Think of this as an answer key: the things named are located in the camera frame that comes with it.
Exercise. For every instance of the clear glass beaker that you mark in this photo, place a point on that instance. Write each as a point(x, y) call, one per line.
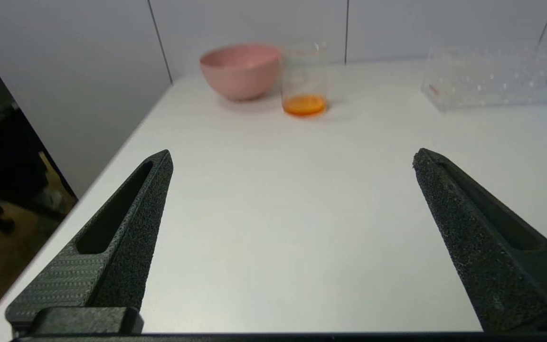
point(304, 102)

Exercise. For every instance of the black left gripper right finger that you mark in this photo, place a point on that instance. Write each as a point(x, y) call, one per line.
point(496, 247)

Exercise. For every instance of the pink bowl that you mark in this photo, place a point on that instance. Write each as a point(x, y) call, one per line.
point(240, 71)

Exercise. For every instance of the clear acrylic test tube rack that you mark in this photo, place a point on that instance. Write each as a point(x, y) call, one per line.
point(482, 80)

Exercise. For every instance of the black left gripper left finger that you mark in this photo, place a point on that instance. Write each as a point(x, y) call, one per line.
point(112, 251)

